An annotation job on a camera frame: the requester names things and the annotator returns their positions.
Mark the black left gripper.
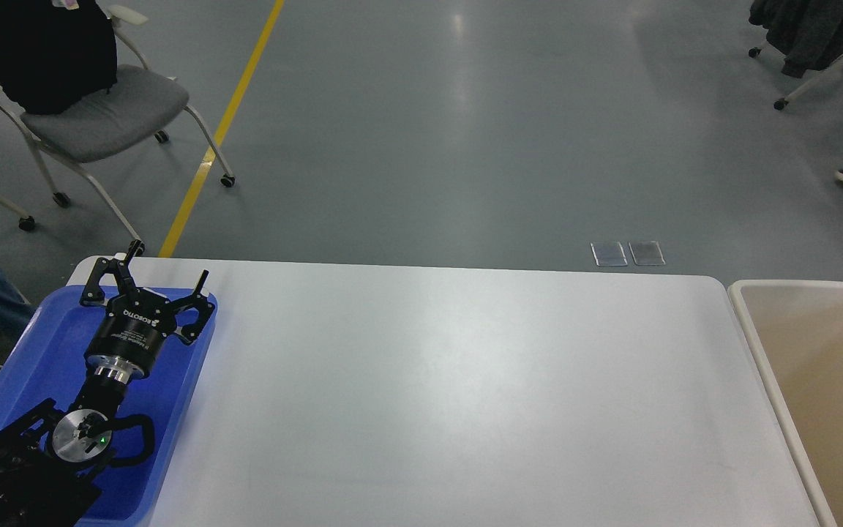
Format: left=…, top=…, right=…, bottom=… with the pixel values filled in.
left=80, top=260, right=216, bottom=382

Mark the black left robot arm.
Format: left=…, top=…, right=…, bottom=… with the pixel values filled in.
left=0, top=257, right=217, bottom=526

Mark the beige plastic bin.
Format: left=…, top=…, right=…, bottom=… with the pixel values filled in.
left=728, top=280, right=843, bottom=526

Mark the blue plastic tray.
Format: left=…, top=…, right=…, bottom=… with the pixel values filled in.
left=0, top=285, right=215, bottom=526

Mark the grey office chair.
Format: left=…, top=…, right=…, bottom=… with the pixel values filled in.
left=0, top=1, right=236, bottom=254

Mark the right floor outlet plate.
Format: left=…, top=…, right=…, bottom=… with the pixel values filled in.
left=628, top=241, right=666, bottom=266

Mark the floor outlet plate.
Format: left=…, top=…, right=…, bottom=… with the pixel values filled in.
left=590, top=242, right=629, bottom=267
left=628, top=241, right=666, bottom=266

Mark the black jacket on chair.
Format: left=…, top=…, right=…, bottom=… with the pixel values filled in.
left=0, top=1, right=118, bottom=116

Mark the chair with dark jacket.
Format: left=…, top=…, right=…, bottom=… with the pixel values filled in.
left=747, top=1, right=843, bottom=111

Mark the left floor outlet plate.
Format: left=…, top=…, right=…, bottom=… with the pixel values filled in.
left=590, top=242, right=629, bottom=267

